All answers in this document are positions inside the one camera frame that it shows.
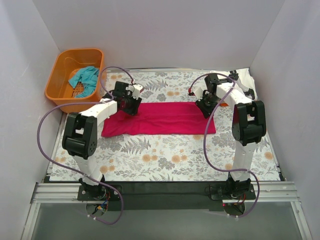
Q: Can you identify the magenta t shirt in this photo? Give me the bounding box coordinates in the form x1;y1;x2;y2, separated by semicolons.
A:
101;102;208;138

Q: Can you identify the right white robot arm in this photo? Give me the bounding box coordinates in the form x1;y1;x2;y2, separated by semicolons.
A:
188;70;267;200

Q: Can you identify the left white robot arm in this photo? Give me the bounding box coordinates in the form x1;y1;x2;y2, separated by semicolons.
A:
62;81;144;200

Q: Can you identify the white printed folded t shirt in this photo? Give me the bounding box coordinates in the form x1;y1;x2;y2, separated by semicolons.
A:
211;68;258;101

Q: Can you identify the teal t shirt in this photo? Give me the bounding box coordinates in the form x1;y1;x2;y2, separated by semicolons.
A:
68;66;99;98

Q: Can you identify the floral patterned table mat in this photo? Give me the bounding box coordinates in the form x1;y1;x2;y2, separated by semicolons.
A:
49;70;281;183

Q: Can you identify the orange plastic basket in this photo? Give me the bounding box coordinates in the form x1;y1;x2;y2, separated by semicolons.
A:
44;48;105;114

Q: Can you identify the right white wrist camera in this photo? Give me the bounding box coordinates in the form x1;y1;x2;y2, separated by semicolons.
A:
188;87;207;101

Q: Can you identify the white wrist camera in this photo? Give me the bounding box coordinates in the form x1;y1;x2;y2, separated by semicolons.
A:
188;87;207;101
125;84;144;100

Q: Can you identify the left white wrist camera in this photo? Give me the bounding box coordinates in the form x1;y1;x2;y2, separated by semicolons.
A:
125;84;144;100

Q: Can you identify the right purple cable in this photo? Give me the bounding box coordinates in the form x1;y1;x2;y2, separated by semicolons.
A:
188;72;261;219

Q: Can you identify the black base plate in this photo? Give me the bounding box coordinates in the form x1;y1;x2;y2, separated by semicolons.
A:
77;181;257;212

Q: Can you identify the aluminium frame rail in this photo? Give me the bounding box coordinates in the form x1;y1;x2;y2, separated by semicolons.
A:
22;181;312;240

